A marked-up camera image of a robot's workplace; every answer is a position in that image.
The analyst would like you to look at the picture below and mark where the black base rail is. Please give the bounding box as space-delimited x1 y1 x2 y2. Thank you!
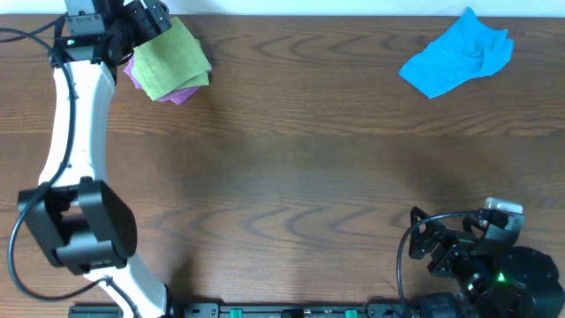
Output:
68 301 416 318

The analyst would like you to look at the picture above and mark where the left black cable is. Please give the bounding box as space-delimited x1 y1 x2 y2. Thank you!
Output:
0 15 142 318

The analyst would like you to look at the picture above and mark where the folded green cloth in stack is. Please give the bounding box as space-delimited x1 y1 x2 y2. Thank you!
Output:
178 72 209 89

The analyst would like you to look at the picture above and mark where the black cable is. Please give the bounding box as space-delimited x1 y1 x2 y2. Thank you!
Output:
395 210 491 318
0 15 142 318

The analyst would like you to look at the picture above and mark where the bottom purple folded cloth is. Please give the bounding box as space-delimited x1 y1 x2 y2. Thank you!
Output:
124 57 200 105

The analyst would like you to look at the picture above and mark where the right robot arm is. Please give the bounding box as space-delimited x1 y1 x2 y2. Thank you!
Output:
399 198 564 318

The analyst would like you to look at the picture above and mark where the green microfibre cloth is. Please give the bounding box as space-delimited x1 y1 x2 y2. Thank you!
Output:
132 17 212 101

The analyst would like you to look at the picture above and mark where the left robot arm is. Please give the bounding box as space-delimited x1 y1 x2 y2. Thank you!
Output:
16 0 173 317

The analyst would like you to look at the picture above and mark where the blue crumpled cloth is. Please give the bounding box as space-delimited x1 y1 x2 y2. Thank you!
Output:
399 7 514 99

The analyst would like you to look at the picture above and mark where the right black cable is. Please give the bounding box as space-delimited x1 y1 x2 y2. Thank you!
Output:
395 210 491 318

